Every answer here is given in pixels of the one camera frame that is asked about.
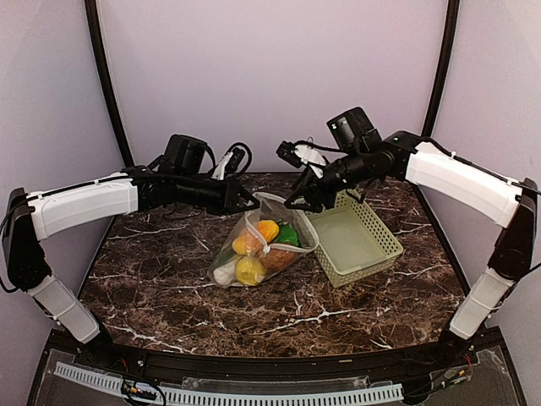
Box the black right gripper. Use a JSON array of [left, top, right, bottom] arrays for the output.
[[285, 146, 371, 212]]

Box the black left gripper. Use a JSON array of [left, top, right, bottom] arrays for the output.
[[175, 172, 260, 215]]

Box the green bok choy toy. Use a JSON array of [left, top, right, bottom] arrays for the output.
[[273, 223, 300, 247]]

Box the clear zip top bag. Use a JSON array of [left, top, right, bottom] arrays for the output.
[[207, 192, 320, 288]]

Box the brown potato toy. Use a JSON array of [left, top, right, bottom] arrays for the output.
[[259, 249, 298, 272]]

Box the yellow round bun toy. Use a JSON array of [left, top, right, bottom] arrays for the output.
[[235, 256, 266, 286]]

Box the beige plastic basket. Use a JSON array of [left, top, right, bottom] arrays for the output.
[[308, 190, 404, 288]]

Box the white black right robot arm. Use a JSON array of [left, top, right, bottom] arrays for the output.
[[276, 107, 540, 367]]

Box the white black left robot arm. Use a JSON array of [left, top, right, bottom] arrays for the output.
[[1, 134, 259, 369]]

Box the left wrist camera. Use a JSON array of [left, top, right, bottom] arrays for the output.
[[210, 142, 253, 181]]

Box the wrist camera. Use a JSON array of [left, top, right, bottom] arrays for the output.
[[210, 142, 253, 181], [276, 140, 329, 170]]

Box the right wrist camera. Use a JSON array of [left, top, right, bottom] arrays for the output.
[[276, 140, 329, 170]]

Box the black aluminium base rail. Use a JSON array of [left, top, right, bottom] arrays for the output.
[[50, 325, 504, 386]]

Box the grey slotted cable duct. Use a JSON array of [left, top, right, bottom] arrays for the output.
[[54, 362, 404, 406]]

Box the right black frame post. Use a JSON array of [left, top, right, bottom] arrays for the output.
[[421, 0, 461, 138]]

